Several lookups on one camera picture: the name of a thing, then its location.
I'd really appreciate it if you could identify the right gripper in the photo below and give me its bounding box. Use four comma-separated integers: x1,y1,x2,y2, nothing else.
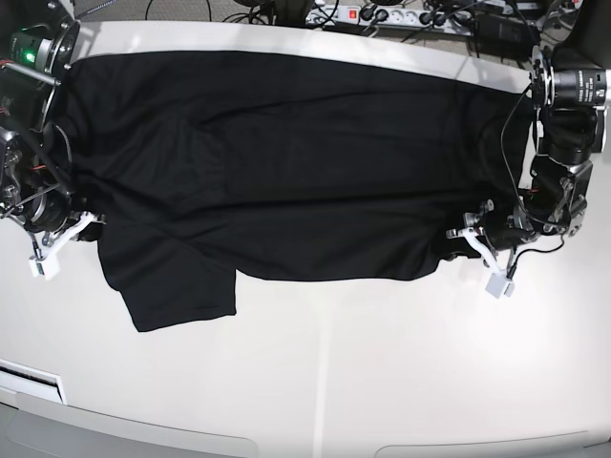
23,195,85,248

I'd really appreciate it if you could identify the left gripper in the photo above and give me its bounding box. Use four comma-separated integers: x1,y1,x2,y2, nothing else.
446,199,541,254

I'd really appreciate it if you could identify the black t-shirt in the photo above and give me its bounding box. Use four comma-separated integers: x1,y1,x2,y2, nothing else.
51,52,533,332

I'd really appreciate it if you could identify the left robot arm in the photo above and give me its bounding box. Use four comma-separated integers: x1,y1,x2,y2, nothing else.
434,1,610,260

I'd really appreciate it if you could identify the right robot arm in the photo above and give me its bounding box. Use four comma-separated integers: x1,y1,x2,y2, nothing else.
1,1,104,249

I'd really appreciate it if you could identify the black power adapter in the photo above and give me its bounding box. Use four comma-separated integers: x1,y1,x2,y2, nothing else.
476,14,539,53

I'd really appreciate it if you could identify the white power strip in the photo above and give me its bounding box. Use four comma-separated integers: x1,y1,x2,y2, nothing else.
305,4,474,36

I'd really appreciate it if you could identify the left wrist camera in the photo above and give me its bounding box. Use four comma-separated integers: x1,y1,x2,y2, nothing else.
485,272,515,299

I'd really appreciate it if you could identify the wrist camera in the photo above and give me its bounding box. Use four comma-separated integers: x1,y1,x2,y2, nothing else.
29,256,61,281
485,272,515,299

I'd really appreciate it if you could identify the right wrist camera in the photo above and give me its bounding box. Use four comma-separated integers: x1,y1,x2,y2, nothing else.
29,256,61,281

